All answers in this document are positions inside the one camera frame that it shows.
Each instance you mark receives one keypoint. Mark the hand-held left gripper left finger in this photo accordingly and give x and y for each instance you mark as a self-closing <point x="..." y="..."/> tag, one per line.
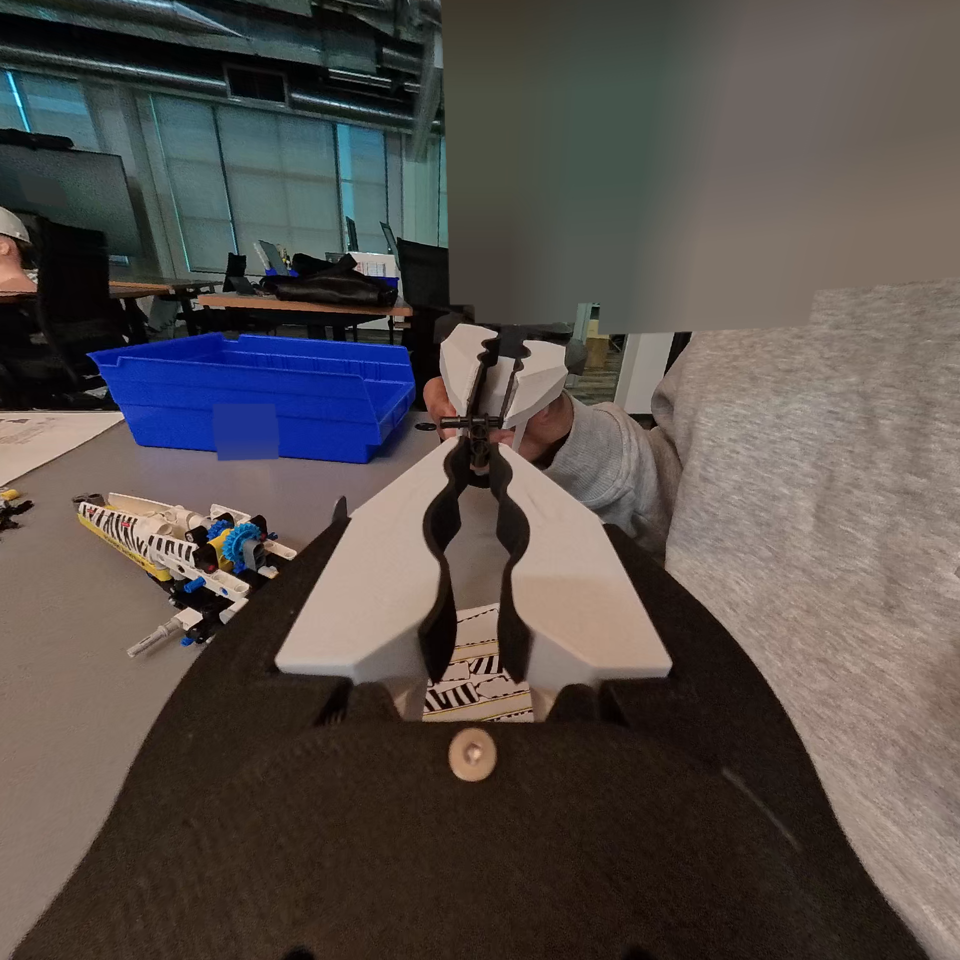
<point x="360" y="600"/>

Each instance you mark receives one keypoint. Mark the wooden office desk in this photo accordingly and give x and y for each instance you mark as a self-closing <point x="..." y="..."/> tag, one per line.
<point x="300" y="306"/>

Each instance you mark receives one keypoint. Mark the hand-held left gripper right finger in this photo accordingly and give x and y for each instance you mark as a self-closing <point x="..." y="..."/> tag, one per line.
<point x="585" y="600"/>

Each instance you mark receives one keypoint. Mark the black bag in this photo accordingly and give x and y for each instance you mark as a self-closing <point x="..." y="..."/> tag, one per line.
<point x="330" y="289"/>

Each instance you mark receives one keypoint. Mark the blue plastic bin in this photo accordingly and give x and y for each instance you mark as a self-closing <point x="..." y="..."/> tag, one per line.
<point x="315" y="405"/>

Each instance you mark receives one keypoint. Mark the white printed paper sheet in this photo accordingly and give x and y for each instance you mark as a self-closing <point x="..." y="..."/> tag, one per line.
<point x="45" y="442"/>

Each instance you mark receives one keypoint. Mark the zebra sticker sheet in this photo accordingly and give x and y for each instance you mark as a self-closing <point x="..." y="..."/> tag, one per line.
<point x="480" y="667"/>

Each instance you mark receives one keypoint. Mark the black wall monitor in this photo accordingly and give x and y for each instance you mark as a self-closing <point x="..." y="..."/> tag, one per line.
<point x="67" y="202"/>

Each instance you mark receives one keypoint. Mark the black lego connector piece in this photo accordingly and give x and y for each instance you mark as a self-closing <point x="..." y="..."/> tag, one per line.
<point x="478" y="446"/>

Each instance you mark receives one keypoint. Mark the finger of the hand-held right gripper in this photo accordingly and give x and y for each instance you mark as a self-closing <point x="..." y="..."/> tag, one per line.
<point x="461" y="367"/>
<point x="541" y="379"/>

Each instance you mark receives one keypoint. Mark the person's right hand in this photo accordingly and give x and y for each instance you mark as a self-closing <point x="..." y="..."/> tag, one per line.
<point x="544" y="431"/>

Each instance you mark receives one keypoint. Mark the scattered small lego pieces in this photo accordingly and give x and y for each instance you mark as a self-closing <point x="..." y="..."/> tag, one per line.
<point x="11" y="517"/>

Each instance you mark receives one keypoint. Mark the black office chair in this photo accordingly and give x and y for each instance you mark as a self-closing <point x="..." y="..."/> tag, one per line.
<point x="75" y="300"/>
<point x="424" y="277"/>

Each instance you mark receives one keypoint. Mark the mannequin head with white helmet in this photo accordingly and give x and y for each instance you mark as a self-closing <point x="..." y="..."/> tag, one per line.
<point x="15" y="262"/>

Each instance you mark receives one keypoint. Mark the lego helicopter model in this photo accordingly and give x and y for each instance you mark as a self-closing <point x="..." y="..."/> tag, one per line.
<point x="172" y="551"/>

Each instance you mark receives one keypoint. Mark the person's right forearm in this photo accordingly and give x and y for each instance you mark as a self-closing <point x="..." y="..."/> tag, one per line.
<point x="615" y="465"/>

